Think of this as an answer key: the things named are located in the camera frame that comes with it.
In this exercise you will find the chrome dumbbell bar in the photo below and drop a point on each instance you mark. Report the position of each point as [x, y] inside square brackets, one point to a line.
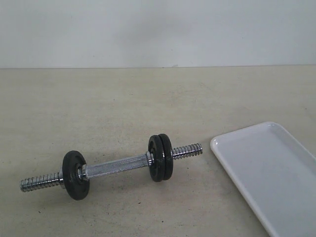
[107, 168]

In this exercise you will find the white rectangular tray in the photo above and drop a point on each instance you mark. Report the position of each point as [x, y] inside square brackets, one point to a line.
[275, 174]

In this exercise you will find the black weight plate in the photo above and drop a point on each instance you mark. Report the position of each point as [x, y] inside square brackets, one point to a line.
[76, 187]
[167, 147]
[157, 168]

